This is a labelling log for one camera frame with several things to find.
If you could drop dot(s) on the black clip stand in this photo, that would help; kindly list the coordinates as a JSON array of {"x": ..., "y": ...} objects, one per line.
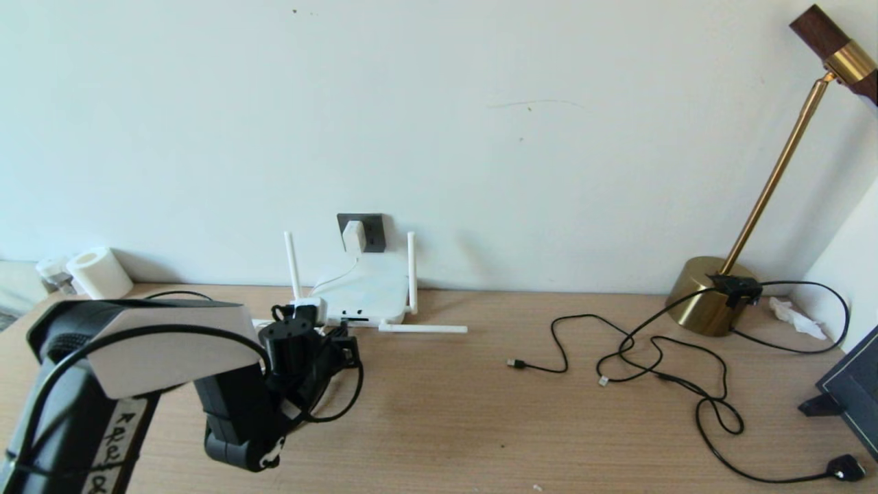
[{"x": 820, "y": 406}]

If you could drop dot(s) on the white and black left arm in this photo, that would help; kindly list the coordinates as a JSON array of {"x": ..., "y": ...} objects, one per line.
[{"x": 171, "y": 360}]

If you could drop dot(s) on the gold desk lamp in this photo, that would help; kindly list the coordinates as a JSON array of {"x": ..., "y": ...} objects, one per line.
[{"x": 699, "y": 302}]

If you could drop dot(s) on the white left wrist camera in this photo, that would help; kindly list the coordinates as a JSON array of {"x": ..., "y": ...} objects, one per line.
[{"x": 310, "y": 310}]

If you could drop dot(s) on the white power adapter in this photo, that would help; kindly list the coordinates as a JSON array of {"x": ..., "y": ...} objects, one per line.
[{"x": 354, "y": 236}]

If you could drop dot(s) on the black clip on lamp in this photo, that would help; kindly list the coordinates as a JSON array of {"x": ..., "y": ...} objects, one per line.
[{"x": 734, "y": 287}]

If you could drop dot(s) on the grey wall socket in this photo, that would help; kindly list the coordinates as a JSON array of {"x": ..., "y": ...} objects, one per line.
[{"x": 376, "y": 237}]

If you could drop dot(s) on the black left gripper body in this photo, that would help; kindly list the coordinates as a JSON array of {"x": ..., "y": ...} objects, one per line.
[{"x": 291, "y": 357}]

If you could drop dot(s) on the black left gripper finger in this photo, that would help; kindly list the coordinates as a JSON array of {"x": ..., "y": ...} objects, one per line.
[
  {"x": 339, "y": 333},
  {"x": 352, "y": 333}
]

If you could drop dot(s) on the crumpled white tissue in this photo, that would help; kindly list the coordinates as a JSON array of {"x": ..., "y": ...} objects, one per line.
[{"x": 796, "y": 319}]

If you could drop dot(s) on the white router with antennas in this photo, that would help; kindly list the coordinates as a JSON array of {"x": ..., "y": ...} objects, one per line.
[{"x": 374, "y": 293}]

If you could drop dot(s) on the white toilet paper roll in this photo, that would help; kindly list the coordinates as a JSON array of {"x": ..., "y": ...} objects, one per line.
[{"x": 101, "y": 274}]

